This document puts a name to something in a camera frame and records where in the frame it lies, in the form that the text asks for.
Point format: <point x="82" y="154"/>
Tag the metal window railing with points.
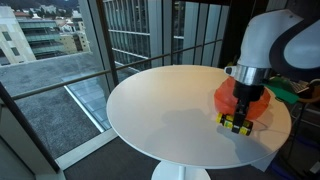
<point x="66" y="81"/>

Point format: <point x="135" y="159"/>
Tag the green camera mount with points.
<point x="283" y="94"/>

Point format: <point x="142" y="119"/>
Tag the white round table base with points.
<point x="173" y="171"/>

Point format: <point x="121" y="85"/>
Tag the brown bottle with yellow lid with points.
<point x="228" y="121"/>

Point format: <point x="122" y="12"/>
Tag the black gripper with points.
<point x="247" y="91"/>

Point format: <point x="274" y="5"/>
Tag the orange plastic bowl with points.
<point x="225" y="98"/>

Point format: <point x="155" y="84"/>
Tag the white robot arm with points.
<point x="266" y="36"/>

